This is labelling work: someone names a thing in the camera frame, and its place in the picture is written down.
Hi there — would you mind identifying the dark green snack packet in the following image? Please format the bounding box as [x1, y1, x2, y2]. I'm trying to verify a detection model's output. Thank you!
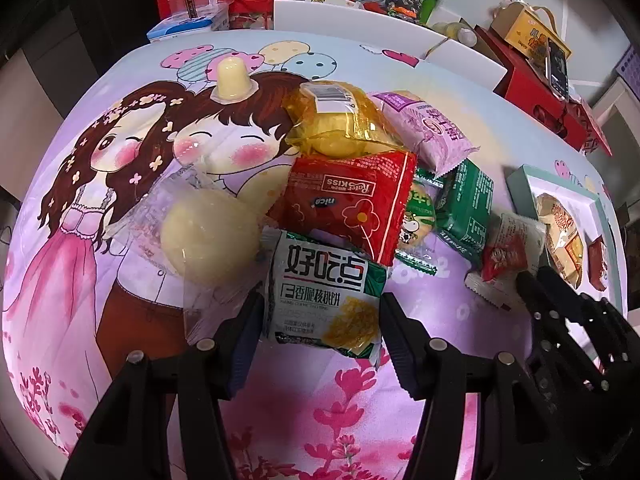
[416, 159, 494, 269]

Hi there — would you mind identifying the white cardboard box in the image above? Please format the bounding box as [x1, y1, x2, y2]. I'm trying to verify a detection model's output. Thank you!
[273, 0, 506, 90]

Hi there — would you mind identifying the cartoon printed tablecloth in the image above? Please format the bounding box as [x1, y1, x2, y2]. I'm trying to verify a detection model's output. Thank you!
[1, 32, 639, 479]

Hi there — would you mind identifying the yellow carton with handle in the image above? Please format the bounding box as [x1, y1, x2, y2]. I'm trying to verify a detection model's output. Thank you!
[490, 0, 573, 63]

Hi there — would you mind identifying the blue white tissue pack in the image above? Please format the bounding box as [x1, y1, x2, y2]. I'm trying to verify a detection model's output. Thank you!
[146, 2, 229, 42]

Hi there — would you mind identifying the dark red snack packet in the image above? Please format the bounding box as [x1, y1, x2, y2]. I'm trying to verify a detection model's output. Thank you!
[588, 235, 608, 292]

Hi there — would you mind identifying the small red candy packet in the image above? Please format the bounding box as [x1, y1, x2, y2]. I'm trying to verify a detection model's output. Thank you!
[464, 209, 547, 311]

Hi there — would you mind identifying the cream jelly cup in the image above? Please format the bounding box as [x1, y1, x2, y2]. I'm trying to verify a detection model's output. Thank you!
[210, 58, 259, 105]

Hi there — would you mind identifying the clear packet round bun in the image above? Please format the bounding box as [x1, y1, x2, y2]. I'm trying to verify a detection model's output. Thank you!
[114, 167, 266, 344]

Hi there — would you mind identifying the yellow transparent cake packet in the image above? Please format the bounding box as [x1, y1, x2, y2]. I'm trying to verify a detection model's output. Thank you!
[282, 81, 405, 159]

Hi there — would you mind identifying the white green biscuit packet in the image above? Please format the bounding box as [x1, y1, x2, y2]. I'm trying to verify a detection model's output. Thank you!
[262, 228, 387, 366]

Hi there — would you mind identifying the black smartphone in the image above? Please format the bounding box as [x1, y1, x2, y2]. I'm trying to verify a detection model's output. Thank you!
[544, 39, 570, 100]

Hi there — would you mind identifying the red gift box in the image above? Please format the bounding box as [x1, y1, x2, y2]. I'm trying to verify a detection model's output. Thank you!
[474, 26, 588, 151]

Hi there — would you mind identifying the yellow cream snack packet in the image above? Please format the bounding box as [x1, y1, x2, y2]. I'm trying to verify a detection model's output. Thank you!
[536, 193, 585, 289]

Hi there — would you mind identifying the red Rosekiss snack packet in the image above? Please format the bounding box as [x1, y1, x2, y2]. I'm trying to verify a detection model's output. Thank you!
[268, 151, 416, 266]

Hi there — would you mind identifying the white tray with teal rim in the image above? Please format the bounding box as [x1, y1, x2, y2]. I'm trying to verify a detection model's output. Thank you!
[506, 165, 627, 313]

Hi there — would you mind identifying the red patterned lid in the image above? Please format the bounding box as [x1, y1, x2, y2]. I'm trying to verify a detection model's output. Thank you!
[568, 96, 613, 157]

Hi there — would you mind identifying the round clear tape roll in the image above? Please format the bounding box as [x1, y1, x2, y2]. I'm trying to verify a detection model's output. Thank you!
[432, 22, 477, 48]

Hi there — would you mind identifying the green cow snack packet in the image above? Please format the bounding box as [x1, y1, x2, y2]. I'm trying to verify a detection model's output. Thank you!
[395, 181, 437, 276]

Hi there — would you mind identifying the pink snack packet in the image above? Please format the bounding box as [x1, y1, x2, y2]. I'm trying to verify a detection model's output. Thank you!
[368, 90, 480, 177]

